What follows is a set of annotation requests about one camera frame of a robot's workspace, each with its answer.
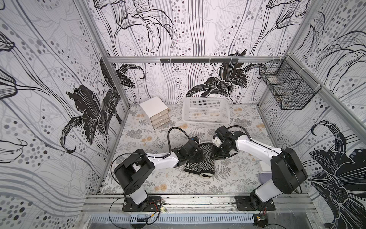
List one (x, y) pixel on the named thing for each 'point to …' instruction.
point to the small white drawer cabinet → (155, 111)
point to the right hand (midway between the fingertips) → (213, 156)
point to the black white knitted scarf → (203, 162)
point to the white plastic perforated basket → (206, 111)
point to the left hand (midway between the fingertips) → (205, 159)
